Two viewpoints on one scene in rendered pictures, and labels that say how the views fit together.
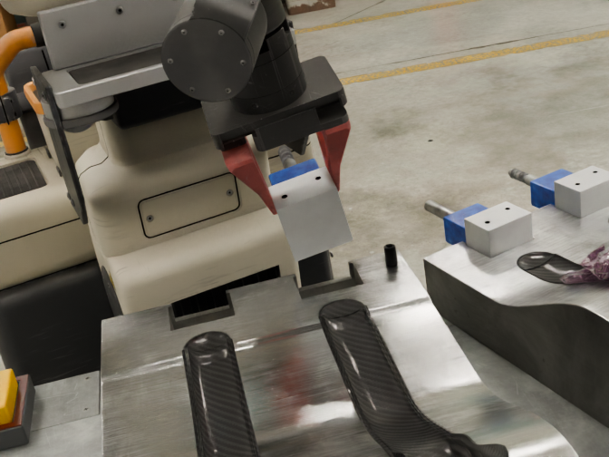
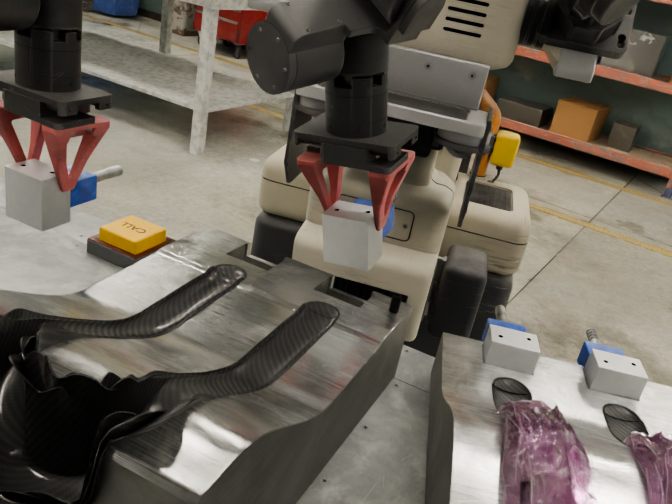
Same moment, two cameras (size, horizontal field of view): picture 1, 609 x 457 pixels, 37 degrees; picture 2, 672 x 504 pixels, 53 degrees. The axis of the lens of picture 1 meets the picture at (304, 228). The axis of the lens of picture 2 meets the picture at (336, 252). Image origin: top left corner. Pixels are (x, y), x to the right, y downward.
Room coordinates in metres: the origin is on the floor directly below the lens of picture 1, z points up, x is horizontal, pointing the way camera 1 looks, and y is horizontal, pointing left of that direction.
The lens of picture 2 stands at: (0.11, -0.29, 1.21)
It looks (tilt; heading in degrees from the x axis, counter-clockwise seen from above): 24 degrees down; 28
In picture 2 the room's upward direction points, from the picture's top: 12 degrees clockwise
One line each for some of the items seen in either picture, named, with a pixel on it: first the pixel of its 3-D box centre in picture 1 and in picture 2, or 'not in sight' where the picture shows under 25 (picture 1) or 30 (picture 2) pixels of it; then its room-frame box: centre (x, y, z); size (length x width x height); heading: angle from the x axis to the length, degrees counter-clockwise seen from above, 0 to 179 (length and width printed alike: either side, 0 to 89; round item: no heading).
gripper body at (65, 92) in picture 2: not in sight; (48, 64); (0.51, 0.26, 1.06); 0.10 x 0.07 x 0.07; 97
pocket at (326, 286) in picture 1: (330, 297); (342, 305); (0.66, -0.01, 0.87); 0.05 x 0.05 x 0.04; 7
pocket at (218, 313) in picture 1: (205, 327); (255, 270); (0.65, 0.10, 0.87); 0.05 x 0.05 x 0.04; 7
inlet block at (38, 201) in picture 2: not in sight; (74, 183); (0.55, 0.27, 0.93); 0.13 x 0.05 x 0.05; 6
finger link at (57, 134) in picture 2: not in sight; (57, 141); (0.51, 0.25, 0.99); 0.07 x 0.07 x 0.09; 7
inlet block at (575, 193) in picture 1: (553, 189); (601, 359); (0.82, -0.26, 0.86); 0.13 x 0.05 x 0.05; 24
